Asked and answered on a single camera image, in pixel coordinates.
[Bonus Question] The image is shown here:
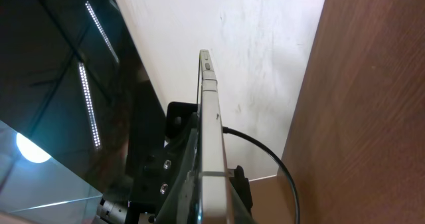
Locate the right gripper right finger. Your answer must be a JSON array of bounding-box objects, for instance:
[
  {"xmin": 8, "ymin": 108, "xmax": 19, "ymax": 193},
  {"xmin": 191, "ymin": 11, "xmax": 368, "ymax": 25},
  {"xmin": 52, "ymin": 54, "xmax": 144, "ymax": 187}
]
[{"xmin": 228, "ymin": 166, "xmax": 253, "ymax": 214}]

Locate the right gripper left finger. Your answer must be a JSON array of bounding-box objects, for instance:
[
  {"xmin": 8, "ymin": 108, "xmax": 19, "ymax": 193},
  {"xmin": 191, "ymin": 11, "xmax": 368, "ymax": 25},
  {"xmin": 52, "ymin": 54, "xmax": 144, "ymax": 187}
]
[{"xmin": 125, "ymin": 102, "xmax": 197, "ymax": 223}]

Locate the black charging cable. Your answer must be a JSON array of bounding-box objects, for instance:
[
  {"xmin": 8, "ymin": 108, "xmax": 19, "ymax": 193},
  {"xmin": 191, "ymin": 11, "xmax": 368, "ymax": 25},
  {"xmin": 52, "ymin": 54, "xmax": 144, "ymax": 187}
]
[{"xmin": 222, "ymin": 126, "xmax": 301, "ymax": 224}]

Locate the black smartphone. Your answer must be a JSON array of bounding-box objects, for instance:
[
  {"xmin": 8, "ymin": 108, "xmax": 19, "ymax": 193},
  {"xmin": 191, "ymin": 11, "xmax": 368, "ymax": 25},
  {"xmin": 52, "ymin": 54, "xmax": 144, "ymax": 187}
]
[{"xmin": 0, "ymin": 0, "xmax": 260, "ymax": 224}]

